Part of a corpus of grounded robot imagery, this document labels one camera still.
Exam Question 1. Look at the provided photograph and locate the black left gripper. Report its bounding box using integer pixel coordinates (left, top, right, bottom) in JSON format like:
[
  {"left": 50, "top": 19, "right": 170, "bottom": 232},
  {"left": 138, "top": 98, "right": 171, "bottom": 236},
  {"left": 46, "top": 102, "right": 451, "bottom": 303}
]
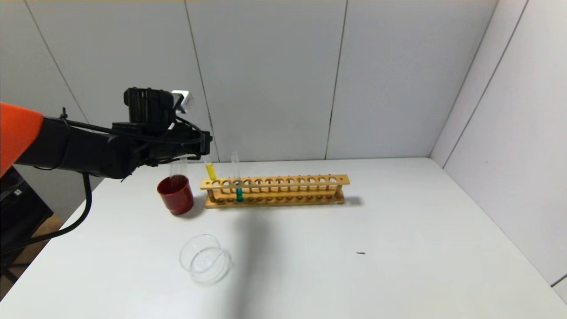
[{"left": 172, "top": 130, "right": 213, "bottom": 160}]

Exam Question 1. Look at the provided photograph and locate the yellow pigment test tube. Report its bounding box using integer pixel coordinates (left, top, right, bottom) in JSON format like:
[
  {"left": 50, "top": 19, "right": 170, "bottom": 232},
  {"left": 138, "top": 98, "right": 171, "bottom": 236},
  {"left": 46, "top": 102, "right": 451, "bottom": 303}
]
[{"left": 203, "top": 153, "right": 218, "bottom": 181}]

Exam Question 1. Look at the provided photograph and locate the blue pigment test tube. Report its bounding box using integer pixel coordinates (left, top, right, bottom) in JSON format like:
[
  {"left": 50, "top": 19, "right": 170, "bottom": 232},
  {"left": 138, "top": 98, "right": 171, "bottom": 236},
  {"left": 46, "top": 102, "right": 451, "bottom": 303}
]
[{"left": 230, "top": 152, "right": 245, "bottom": 203}]

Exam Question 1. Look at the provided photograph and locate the wooden test tube rack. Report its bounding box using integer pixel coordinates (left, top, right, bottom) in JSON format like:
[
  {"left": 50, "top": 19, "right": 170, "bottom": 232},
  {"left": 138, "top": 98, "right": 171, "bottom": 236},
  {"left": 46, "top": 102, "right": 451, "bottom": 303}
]
[{"left": 200, "top": 174, "right": 350, "bottom": 209}]

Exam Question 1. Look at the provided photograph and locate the red cup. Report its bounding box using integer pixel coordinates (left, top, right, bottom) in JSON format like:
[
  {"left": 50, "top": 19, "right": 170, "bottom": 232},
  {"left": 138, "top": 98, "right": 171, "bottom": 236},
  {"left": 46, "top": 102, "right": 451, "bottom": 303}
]
[{"left": 157, "top": 175, "right": 194, "bottom": 216}]

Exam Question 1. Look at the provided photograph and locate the clear glass petri dish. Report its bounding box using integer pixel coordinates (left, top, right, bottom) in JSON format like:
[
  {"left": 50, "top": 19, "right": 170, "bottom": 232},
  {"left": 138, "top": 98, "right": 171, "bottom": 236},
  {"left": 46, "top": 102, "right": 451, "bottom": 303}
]
[{"left": 179, "top": 234, "right": 233, "bottom": 284}]

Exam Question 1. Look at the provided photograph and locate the black furniture beside table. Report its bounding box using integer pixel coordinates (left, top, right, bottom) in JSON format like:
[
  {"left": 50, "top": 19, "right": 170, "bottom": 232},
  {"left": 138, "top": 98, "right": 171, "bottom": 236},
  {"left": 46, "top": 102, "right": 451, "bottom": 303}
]
[{"left": 0, "top": 167, "right": 56, "bottom": 284}]

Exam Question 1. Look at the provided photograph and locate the thin black camera cable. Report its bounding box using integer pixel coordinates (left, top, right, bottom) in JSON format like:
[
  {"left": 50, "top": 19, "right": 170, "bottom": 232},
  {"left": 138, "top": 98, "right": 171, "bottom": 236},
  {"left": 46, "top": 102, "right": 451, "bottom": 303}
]
[{"left": 175, "top": 116, "right": 211, "bottom": 144}]

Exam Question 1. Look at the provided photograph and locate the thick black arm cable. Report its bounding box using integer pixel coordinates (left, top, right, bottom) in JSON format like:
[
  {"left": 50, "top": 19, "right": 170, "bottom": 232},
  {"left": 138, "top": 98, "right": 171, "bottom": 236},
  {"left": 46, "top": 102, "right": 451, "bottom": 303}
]
[{"left": 0, "top": 171, "right": 93, "bottom": 255}]

